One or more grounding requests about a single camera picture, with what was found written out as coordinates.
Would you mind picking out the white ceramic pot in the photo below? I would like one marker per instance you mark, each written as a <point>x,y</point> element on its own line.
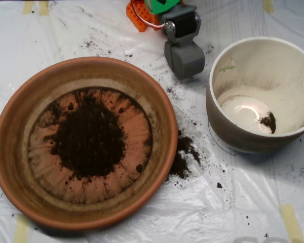
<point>243,144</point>

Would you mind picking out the dark soil pile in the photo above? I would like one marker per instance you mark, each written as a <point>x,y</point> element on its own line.
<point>88,141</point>

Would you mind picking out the beige masking tape strip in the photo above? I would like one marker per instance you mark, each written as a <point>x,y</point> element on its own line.
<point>268,6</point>
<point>291,222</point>
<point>28,7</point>
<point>21,230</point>
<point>43,8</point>

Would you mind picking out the white plastic cover sheet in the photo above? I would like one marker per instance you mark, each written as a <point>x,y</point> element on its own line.
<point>218,215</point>

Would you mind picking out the spilled dark soil heap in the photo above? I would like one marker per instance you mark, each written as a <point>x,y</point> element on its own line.
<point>181,162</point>

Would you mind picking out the terracotta clay saucer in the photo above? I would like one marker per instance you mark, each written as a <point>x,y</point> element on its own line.
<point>15,152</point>

